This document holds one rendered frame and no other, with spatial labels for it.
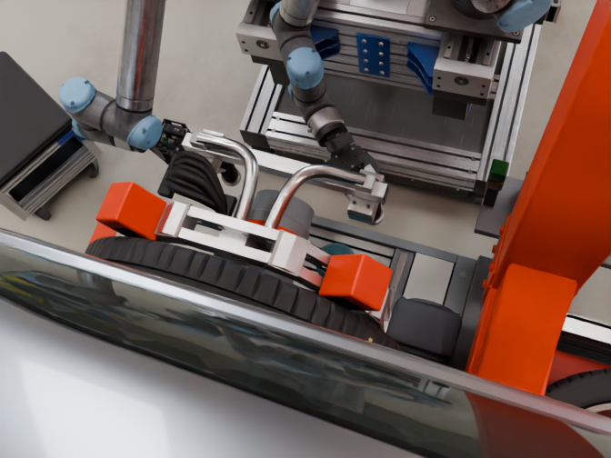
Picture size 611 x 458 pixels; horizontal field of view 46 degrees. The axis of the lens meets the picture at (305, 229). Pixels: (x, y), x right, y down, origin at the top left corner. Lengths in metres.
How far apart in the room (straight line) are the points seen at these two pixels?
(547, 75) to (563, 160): 1.66
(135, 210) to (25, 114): 1.27
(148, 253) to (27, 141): 1.29
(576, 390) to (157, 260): 1.03
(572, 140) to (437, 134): 1.33
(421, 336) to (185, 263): 0.87
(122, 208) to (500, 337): 0.77
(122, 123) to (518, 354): 0.92
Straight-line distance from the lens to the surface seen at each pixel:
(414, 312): 1.87
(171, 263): 1.16
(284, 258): 1.18
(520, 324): 1.48
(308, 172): 1.35
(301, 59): 1.53
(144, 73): 1.47
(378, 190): 1.36
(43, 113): 2.45
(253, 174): 1.36
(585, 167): 1.04
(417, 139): 2.27
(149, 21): 1.43
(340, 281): 1.17
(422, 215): 2.39
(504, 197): 1.95
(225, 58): 2.76
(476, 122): 2.31
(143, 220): 1.26
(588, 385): 1.79
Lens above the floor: 2.22
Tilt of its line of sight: 68 degrees down
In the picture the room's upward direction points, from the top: 19 degrees counter-clockwise
